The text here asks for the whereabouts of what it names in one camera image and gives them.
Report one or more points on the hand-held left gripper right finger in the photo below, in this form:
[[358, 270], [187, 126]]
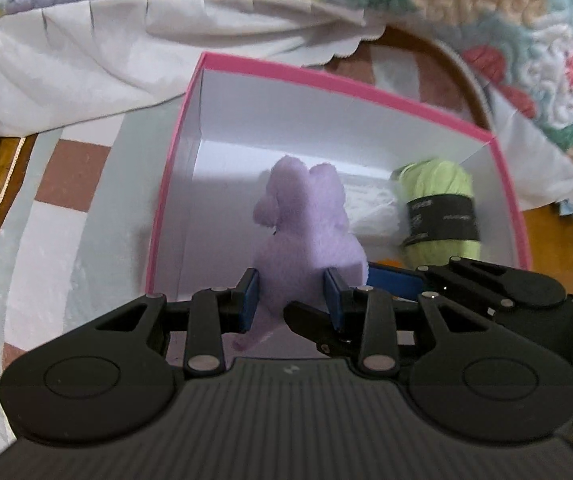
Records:
[[332, 300]]

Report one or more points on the purple plush toy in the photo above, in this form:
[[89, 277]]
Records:
[[301, 220]]

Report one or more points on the checkered oval rug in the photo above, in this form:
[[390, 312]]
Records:
[[66, 260]]

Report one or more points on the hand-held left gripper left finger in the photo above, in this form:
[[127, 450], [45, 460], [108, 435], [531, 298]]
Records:
[[250, 302]]

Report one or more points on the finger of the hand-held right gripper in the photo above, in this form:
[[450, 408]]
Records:
[[391, 280], [311, 325]]

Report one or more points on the green yarn ball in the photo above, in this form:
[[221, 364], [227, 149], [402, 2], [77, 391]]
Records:
[[431, 180]]

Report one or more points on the pink cardboard box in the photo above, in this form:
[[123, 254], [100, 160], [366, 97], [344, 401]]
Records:
[[316, 125]]

